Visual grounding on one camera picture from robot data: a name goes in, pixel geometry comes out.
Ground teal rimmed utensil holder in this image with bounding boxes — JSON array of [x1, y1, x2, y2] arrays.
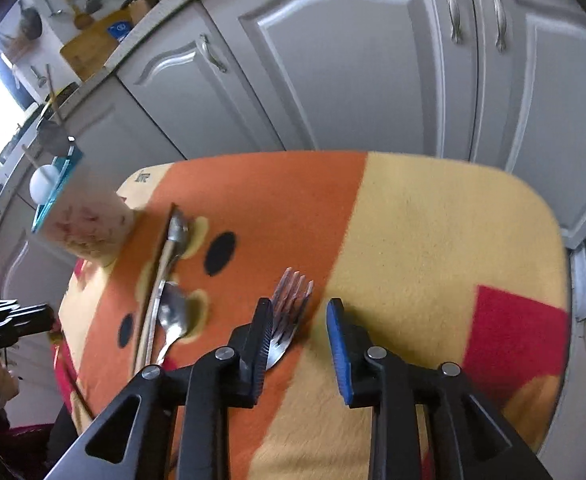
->
[[30, 147, 140, 267]]

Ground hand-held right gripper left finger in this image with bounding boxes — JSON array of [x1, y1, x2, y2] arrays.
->
[[43, 297, 274, 480]]

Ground person's dark clothing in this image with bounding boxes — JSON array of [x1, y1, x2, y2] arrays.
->
[[0, 360, 79, 480]]

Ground metal cabinet handle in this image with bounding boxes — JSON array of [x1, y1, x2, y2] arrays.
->
[[198, 34, 228, 73], [441, 0, 464, 45], [489, 0, 508, 53]]

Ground white ceramic spoon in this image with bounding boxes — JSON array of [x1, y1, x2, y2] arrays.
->
[[28, 165, 64, 205]]

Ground orange yellow printed blanket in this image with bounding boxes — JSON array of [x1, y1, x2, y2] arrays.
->
[[56, 150, 572, 480]]

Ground black frying pan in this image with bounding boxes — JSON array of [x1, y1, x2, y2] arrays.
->
[[19, 0, 43, 41]]

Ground white cabinet door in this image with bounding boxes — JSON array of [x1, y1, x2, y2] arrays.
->
[[0, 72, 186, 306], [200, 0, 480, 157], [114, 0, 286, 161], [465, 0, 586, 248]]

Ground wooden spatula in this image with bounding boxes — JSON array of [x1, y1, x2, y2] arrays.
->
[[60, 0, 95, 30]]

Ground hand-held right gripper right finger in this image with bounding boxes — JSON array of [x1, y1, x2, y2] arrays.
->
[[326, 298, 556, 480]]

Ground metal fork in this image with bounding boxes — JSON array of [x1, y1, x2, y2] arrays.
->
[[264, 266, 315, 372]]

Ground wooden cutting board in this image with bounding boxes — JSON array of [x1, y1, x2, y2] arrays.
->
[[60, 9, 135, 82]]

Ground speckled kitchen countertop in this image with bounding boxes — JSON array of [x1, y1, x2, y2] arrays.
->
[[0, 0, 209, 221]]

